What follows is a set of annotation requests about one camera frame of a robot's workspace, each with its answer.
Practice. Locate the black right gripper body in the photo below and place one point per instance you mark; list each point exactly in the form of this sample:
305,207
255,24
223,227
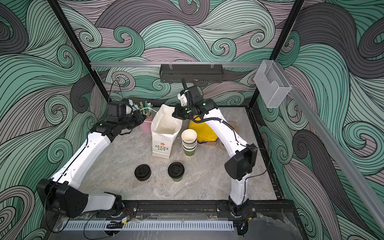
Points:
186,112

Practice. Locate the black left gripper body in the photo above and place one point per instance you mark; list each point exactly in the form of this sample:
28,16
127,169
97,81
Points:
130,122

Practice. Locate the white green paper bag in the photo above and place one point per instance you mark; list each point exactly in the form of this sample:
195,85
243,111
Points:
165,129

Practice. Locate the black cup lid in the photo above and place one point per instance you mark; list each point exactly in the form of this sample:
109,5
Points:
176,170

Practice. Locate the green paper cup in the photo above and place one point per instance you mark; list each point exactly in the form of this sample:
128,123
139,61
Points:
177,179

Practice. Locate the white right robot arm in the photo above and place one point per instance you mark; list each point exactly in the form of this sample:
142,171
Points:
242,155

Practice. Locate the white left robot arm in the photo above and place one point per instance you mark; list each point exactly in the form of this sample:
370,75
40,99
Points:
60,194

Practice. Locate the pink holder cup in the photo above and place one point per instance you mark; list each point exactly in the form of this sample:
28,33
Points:
146,125

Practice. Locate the yellow paper napkin stack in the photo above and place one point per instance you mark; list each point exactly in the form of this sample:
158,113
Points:
204,132

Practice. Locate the stack of green paper cups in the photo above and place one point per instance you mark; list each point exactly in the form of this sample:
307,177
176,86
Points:
189,141

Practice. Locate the stack of black cup lids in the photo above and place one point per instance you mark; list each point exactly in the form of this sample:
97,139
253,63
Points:
143,172

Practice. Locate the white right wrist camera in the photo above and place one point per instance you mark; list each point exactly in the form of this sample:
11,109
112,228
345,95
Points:
183,99

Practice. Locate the black wall shelf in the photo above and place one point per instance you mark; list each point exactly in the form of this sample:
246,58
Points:
191,74

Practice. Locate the aluminium wall rail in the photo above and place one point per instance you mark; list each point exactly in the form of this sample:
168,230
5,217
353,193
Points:
138,64

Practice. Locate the black cage frame post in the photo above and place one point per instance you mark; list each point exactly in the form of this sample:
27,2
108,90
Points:
55,6

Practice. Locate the clear acrylic wall pocket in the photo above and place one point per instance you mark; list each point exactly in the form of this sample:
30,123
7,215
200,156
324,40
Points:
272,83

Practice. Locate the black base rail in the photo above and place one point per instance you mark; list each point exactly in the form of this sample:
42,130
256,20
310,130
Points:
216,208

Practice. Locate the white slotted cable duct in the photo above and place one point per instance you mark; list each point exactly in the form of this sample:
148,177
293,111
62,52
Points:
154,225

